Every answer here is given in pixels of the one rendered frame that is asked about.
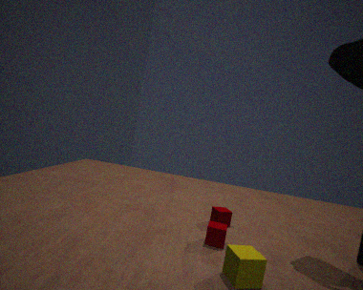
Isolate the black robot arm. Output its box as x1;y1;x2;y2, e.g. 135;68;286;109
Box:
329;39;363;90

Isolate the yellow cube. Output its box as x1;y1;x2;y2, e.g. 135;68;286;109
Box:
223;244;267;288

